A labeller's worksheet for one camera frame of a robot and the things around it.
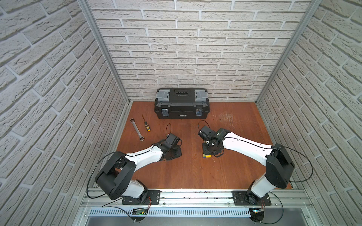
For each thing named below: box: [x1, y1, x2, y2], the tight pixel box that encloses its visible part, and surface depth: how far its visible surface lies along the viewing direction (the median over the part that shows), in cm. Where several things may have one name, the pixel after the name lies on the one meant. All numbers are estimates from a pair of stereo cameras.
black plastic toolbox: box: [154, 87, 211, 120], surface depth 100 cm
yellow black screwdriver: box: [141, 113, 151, 132], surface depth 102 cm
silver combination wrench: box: [129, 118, 145, 142], surface depth 102 cm
